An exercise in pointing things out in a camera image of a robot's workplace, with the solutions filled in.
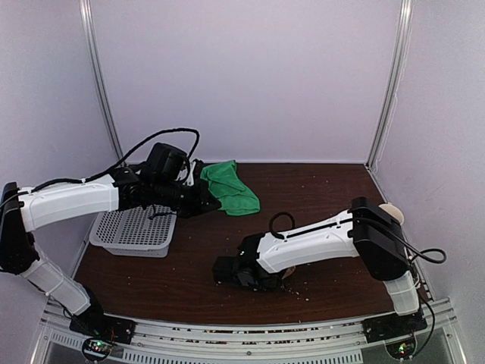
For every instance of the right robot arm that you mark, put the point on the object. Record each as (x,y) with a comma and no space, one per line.
(372,233)

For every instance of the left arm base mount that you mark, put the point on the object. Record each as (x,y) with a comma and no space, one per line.
(103,332)

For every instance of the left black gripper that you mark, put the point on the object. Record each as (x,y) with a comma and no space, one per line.
(200,202)

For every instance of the orange bunny pattern towel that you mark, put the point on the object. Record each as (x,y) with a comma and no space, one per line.
(289,272)

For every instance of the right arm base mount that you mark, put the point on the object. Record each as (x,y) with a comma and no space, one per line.
(396,332)

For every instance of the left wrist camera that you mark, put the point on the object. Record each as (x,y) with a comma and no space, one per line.
(168,164)

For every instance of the aluminium frame post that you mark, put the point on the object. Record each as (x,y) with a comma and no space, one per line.
(99,81)
(397,65)

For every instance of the right aluminium frame post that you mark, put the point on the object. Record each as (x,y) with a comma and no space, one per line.
(397,65)

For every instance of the white coral pattern mug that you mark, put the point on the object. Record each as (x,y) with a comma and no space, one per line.
(395,212)

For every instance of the white perforated plastic basket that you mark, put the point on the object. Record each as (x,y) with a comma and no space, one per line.
(135,232)

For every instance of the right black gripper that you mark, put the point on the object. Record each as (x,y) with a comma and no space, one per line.
(275,285)

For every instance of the green microfiber towel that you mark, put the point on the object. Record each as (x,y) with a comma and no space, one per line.
(235,197)

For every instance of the left aluminium frame post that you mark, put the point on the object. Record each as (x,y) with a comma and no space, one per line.
(99,81)

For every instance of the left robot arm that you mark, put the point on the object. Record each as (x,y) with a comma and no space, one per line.
(25,210)

